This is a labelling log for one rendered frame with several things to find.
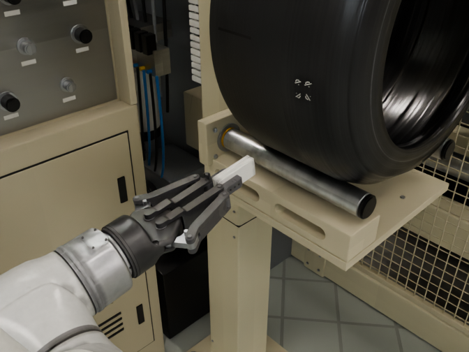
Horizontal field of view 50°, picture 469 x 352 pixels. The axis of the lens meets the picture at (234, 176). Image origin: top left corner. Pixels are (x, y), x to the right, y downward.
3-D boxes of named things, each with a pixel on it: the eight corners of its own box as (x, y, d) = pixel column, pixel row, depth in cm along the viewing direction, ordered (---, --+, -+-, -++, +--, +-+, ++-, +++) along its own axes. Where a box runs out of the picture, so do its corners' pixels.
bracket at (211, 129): (198, 162, 105) (196, 119, 100) (317, 107, 128) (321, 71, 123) (209, 168, 103) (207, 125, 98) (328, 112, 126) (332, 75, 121)
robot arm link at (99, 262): (44, 237, 59) (88, 210, 62) (68, 287, 64) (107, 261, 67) (82, 276, 53) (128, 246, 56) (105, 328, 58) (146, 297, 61)
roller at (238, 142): (237, 127, 105) (231, 147, 106) (222, 125, 102) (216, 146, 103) (380, 195, 84) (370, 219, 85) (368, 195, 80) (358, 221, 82)
